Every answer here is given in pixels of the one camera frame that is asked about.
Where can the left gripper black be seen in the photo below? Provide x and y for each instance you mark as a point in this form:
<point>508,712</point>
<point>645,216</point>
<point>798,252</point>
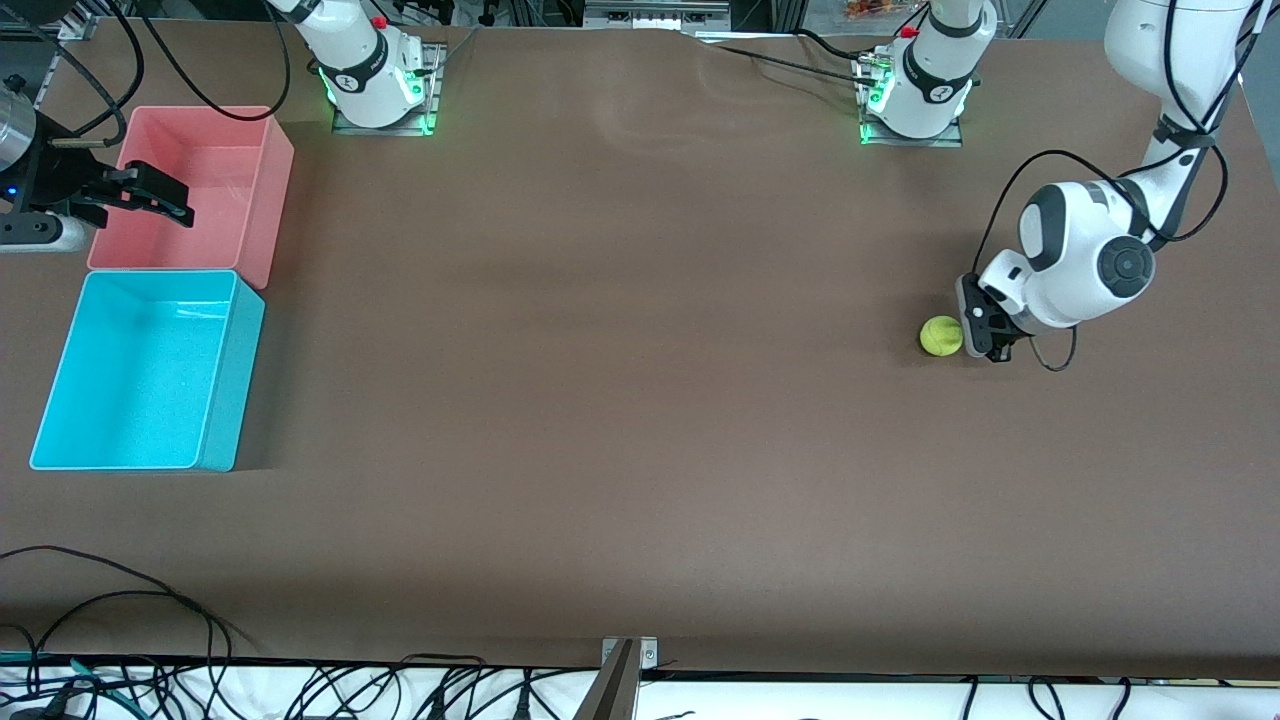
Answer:
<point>997,343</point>

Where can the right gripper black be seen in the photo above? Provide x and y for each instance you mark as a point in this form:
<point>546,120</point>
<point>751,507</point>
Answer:
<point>58,179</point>

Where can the yellow-green tennis ball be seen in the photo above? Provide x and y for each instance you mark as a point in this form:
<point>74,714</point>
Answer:
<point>941,336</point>

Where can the pink plastic bin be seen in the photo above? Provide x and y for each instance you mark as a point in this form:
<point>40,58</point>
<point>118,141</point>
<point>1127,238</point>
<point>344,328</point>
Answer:
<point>235,200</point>

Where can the blue plastic bin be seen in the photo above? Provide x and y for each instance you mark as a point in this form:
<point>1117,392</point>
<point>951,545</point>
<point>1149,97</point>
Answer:
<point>140,380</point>

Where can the grey metal bar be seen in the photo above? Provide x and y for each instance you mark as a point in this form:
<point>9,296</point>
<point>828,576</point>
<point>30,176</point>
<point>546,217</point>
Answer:
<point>612,690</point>

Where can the aluminium frame profile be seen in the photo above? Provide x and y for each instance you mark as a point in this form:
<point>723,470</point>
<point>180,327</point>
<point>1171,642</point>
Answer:
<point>82,25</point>

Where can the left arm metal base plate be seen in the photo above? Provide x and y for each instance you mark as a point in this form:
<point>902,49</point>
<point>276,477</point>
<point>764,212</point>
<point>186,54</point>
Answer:
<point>910,142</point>

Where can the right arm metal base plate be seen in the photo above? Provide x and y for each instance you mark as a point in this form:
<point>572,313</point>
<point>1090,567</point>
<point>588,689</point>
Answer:
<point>385,130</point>

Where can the metal table edge bracket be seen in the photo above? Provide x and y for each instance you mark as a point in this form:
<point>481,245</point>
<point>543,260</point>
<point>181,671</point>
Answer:
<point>648,655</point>

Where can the aluminium rail with sockets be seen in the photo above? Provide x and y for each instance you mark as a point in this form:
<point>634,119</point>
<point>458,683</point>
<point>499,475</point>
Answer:
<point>650,15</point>

